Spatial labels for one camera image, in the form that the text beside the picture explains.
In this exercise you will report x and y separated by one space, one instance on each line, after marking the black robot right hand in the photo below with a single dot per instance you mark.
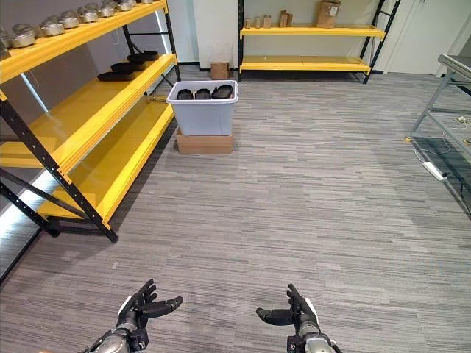
300 312

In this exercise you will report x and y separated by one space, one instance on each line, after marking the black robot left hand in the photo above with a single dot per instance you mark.
138 309

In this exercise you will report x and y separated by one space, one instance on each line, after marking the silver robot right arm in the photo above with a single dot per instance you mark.
316 343

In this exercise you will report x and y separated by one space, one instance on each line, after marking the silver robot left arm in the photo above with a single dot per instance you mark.
114 342

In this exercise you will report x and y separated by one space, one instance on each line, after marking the flat brown cardboard box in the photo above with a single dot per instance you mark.
204 144

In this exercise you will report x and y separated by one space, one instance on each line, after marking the pale grey plastic box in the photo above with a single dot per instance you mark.
202 114

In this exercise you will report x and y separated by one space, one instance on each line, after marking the large yellow shelf rack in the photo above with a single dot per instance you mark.
92 106

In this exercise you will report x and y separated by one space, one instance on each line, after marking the small brown cardboard box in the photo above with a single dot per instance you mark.
219 71

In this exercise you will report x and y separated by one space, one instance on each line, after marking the small yellow shelf rack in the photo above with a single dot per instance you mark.
312 31

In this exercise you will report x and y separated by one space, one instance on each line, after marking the tall labelled cardboard box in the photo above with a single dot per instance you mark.
328 14

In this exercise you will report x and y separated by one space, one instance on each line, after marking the white power strip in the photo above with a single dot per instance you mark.
434 171

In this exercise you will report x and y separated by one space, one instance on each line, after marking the clear plastic container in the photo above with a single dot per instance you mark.
221 53

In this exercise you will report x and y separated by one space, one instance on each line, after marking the small brown carton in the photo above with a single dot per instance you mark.
267 21
248 23
258 22

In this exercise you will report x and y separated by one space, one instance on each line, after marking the grey metal frame table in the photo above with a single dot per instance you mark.
450 60

